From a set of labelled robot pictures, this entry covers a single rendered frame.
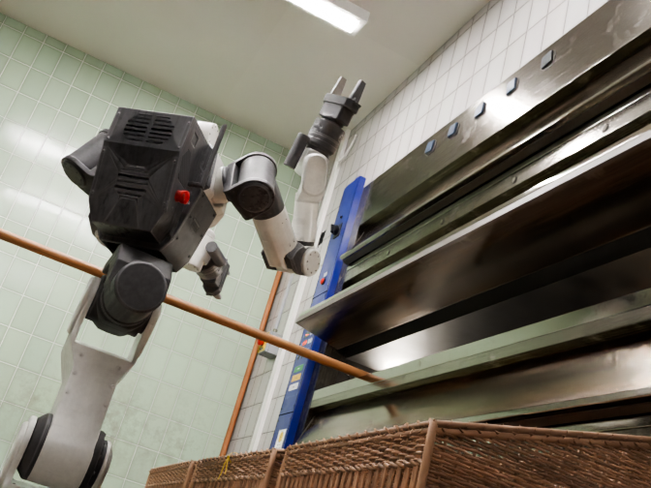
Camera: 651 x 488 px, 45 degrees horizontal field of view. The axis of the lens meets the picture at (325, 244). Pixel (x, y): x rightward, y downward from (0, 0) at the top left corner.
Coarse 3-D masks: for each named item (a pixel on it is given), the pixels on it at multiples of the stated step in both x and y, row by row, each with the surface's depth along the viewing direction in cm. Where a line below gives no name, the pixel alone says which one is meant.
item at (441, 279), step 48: (624, 144) 153; (576, 192) 168; (624, 192) 161; (480, 240) 198; (528, 240) 190; (576, 240) 182; (384, 288) 243; (432, 288) 229; (480, 288) 218; (336, 336) 291
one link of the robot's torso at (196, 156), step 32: (128, 128) 184; (160, 128) 183; (192, 128) 183; (224, 128) 191; (128, 160) 181; (160, 160) 180; (192, 160) 186; (96, 192) 181; (128, 192) 180; (160, 192) 178; (192, 192) 187; (96, 224) 181; (128, 224) 178; (160, 224) 178; (192, 224) 188; (160, 256) 188; (192, 256) 194
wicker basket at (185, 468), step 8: (176, 464) 223; (184, 464) 216; (192, 464) 210; (152, 472) 254; (160, 472) 242; (168, 472) 233; (176, 472) 222; (184, 472) 213; (192, 472) 262; (152, 480) 250; (160, 480) 238; (168, 480) 228; (176, 480) 218; (184, 480) 208
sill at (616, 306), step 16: (608, 304) 161; (624, 304) 157; (640, 304) 153; (544, 320) 179; (560, 320) 174; (576, 320) 169; (592, 320) 164; (496, 336) 195; (512, 336) 188; (528, 336) 183; (448, 352) 214; (464, 352) 206; (480, 352) 199; (400, 368) 236; (416, 368) 227; (336, 384) 276; (352, 384) 264
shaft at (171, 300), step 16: (16, 240) 228; (48, 256) 231; (64, 256) 232; (96, 272) 235; (176, 304) 243; (192, 304) 245; (224, 320) 248; (256, 336) 251; (272, 336) 253; (304, 352) 256; (336, 368) 260; (352, 368) 262
